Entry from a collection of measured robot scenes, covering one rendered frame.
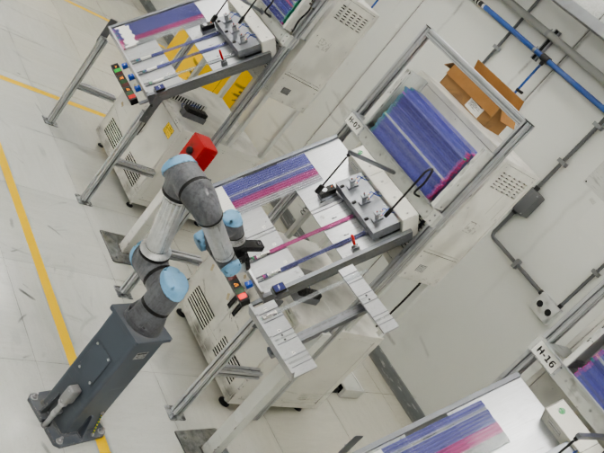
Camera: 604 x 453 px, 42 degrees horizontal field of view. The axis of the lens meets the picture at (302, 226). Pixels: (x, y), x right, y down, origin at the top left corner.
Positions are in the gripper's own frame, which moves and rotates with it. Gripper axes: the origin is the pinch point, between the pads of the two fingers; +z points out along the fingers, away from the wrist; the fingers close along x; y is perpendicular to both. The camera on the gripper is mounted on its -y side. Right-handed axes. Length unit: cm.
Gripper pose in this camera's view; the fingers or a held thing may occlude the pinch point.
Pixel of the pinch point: (246, 269)
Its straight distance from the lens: 319.6
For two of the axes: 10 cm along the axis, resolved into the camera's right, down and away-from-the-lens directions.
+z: 0.6, 6.4, 7.7
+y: -8.9, 3.7, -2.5
